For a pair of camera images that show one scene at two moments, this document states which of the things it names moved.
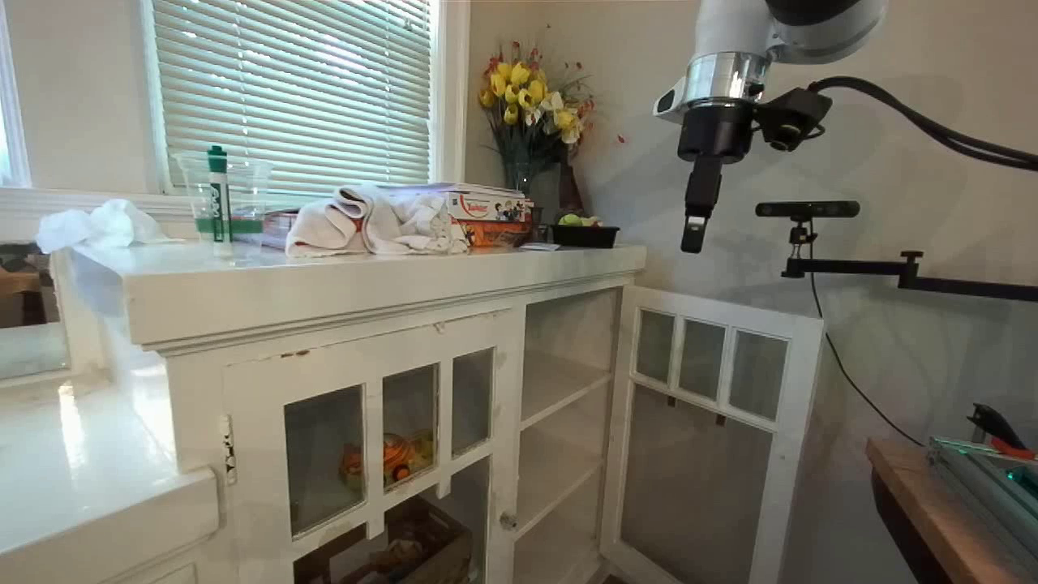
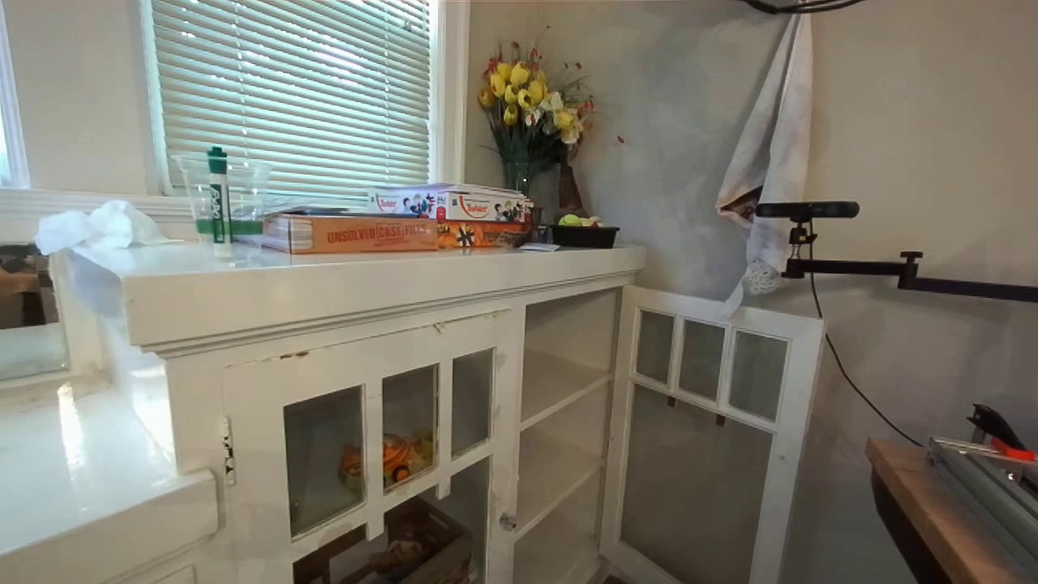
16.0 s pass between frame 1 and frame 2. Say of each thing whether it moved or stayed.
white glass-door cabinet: stayed
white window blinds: stayed
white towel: moved
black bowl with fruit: stayed
